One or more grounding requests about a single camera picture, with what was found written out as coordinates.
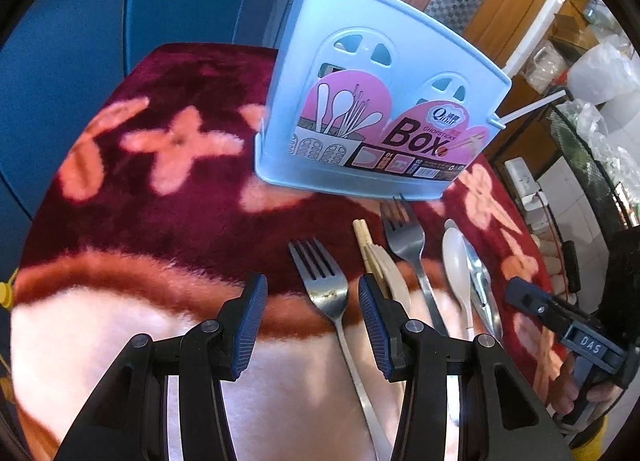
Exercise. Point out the steel spoon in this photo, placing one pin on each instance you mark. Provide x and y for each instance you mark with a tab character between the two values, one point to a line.
482	281

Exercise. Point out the clear plastic bag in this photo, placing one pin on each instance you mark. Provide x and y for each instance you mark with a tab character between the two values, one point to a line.
602	141

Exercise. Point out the white plastic bag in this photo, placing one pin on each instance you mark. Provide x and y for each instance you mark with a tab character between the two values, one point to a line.
600	66

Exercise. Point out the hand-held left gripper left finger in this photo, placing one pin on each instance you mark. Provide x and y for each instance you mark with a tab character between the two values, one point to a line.
247	326

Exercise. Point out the light blue plastic utensil box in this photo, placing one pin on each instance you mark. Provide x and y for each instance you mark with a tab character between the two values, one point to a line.
310	41

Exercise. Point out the steel fork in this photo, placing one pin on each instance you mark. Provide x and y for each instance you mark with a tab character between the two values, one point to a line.
320	286
407	241

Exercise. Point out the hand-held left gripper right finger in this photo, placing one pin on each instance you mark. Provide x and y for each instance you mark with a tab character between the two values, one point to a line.
375	326

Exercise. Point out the blue kitchen cabinet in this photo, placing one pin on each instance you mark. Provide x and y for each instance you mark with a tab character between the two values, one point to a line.
100	16

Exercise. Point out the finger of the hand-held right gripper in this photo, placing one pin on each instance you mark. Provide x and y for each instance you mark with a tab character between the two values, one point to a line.
522	293

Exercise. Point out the person's right hand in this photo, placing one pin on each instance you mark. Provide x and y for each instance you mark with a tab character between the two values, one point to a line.
565	386

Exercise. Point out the yellow object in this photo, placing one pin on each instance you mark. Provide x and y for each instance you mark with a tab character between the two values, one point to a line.
5	296

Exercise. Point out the white plastic spoon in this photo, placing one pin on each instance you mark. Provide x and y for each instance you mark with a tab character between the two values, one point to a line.
455	261

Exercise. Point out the beige spoon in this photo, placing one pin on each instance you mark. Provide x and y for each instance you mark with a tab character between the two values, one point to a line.
397	286

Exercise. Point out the white electrical device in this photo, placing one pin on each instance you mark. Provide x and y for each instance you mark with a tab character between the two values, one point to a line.
525	186

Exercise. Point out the red floral blanket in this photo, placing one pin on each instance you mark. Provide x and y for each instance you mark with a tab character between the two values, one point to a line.
150	221

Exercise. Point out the wooden chopstick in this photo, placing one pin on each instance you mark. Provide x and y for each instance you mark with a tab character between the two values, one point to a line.
366	233
360	236

